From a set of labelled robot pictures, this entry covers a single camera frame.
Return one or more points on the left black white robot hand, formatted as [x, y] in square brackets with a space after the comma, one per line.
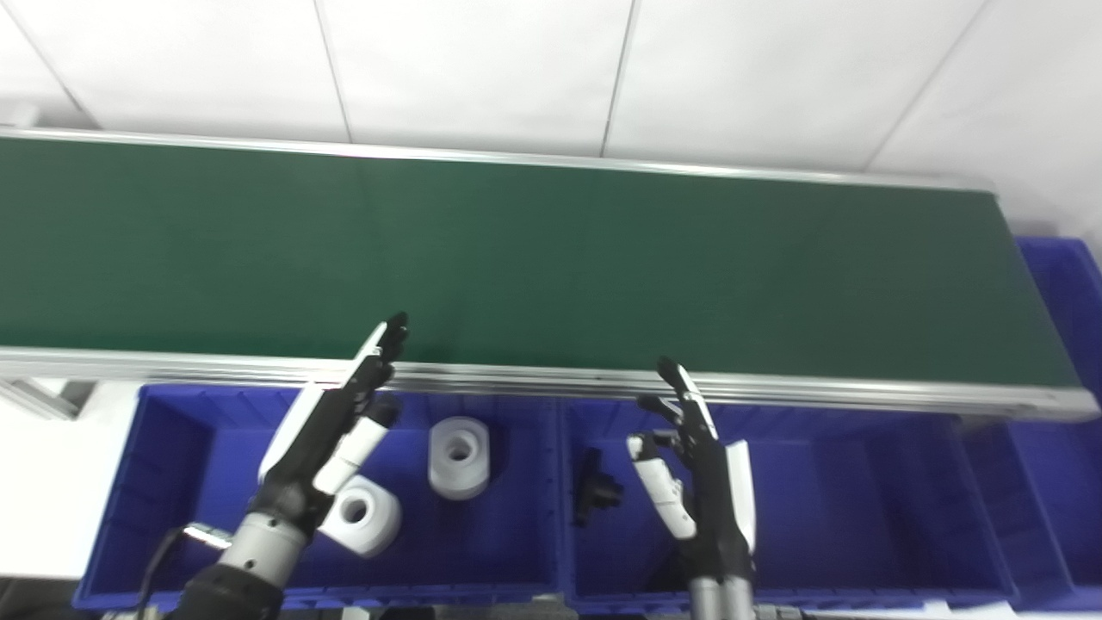
[318, 448]

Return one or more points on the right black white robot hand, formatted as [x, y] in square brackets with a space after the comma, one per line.
[715, 508]

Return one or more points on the white round plastic part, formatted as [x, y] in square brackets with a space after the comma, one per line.
[461, 456]
[366, 517]

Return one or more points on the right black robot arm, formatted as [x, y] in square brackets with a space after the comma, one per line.
[721, 601]

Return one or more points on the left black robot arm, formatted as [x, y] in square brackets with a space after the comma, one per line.
[254, 560]

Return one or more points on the black plastic part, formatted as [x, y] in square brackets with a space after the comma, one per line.
[594, 491]

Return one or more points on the blue plastic bin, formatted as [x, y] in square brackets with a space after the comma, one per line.
[198, 465]
[861, 499]
[1059, 482]

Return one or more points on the green conveyor belt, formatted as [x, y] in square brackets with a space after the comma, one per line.
[560, 379]
[551, 258]

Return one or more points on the aluminium conveyor support leg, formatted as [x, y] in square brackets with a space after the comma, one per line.
[39, 396]

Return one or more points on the grey conveyor end housing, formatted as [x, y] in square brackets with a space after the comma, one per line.
[17, 114]

